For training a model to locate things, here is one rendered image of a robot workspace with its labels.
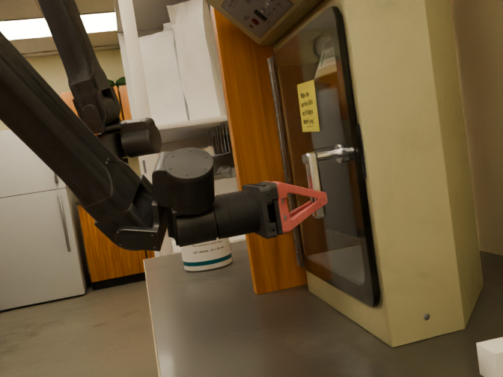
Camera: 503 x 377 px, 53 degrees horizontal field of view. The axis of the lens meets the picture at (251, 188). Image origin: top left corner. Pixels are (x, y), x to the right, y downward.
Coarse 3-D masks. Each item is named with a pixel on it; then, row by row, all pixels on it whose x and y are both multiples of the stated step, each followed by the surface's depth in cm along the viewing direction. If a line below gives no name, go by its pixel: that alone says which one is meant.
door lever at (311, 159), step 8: (336, 144) 69; (312, 152) 68; (320, 152) 68; (328, 152) 68; (336, 152) 68; (304, 160) 68; (312, 160) 67; (320, 160) 68; (336, 160) 70; (312, 168) 67; (312, 176) 67; (312, 184) 67; (320, 184) 68; (312, 200) 68; (320, 208) 68; (320, 216) 68
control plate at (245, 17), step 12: (228, 0) 84; (240, 0) 81; (252, 0) 78; (264, 0) 75; (276, 0) 73; (288, 0) 71; (228, 12) 88; (240, 12) 85; (252, 12) 82; (264, 12) 79; (276, 12) 76; (252, 24) 86; (264, 24) 83
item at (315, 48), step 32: (320, 32) 69; (288, 64) 84; (320, 64) 70; (288, 96) 86; (320, 96) 72; (288, 128) 89; (320, 128) 74; (352, 128) 64; (288, 160) 92; (352, 160) 65; (352, 192) 67; (320, 224) 81; (352, 224) 69; (320, 256) 84; (352, 256) 71; (352, 288) 73
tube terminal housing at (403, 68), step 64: (384, 0) 64; (448, 0) 81; (384, 64) 64; (448, 64) 76; (384, 128) 65; (448, 128) 71; (384, 192) 65; (448, 192) 67; (384, 256) 65; (448, 256) 67; (384, 320) 67; (448, 320) 68
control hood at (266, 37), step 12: (216, 0) 87; (300, 0) 69; (312, 0) 68; (288, 12) 74; (300, 12) 74; (240, 24) 90; (276, 24) 80; (288, 24) 80; (252, 36) 91; (264, 36) 88; (276, 36) 87
